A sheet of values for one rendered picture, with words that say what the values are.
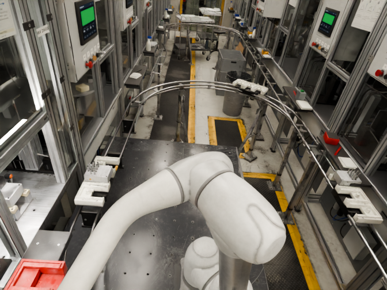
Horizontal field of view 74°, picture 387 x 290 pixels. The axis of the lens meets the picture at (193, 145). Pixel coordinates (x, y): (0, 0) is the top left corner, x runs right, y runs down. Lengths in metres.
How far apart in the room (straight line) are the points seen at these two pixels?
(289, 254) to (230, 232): 1.90
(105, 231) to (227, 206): 0.26
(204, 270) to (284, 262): 1.32
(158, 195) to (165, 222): 0.93
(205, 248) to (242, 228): 0.60
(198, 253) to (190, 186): 0.54
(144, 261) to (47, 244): 0.46
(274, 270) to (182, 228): 1.03
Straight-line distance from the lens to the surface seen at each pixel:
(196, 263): 1.16
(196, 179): 0.64
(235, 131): 3.72
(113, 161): 1.66
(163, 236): 1.51
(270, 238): 0.58
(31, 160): 1.58
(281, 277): 2.33
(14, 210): 1.37
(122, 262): 1.44
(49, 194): 1.48
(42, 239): 1.31
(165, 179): 0.64
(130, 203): 0.62
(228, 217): 0.58
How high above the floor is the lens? 1.92
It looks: 35 degrees down
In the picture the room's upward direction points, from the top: 7 degrees clockwise
